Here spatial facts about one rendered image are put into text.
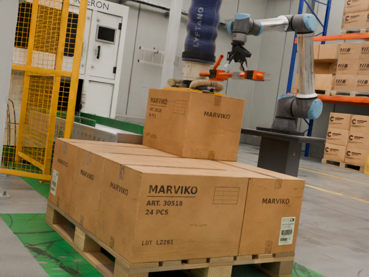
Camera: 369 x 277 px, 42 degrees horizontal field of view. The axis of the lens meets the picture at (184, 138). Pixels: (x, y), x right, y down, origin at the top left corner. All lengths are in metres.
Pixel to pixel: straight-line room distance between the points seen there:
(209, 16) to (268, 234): 1.45
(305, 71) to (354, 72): 7.86
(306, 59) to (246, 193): 1.39
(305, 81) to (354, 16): 8.24
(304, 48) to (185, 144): 1.16
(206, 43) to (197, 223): 1.34
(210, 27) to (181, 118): 0.66
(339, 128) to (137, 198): 9.63
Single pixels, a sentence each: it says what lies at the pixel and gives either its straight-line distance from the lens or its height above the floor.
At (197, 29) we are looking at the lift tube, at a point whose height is 1.35.
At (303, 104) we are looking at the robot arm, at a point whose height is 0.98.
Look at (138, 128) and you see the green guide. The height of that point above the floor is 0.61.
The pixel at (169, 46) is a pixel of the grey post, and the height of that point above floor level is 1.66.
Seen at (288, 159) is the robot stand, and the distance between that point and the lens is 3.59.
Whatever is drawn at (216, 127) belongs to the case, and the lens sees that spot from 2.96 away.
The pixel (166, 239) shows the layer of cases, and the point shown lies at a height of 0.25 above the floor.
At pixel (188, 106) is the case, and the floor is 0.85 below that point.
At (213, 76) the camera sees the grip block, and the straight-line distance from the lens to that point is 2.98.
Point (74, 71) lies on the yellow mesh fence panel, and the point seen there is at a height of 1.01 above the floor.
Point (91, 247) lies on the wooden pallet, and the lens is 2.64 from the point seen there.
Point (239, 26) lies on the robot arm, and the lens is 2.92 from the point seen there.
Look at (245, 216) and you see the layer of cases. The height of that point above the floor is 0.34.
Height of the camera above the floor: 0.83
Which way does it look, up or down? 3 degrees down
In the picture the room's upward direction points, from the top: 8 degrees clockwise
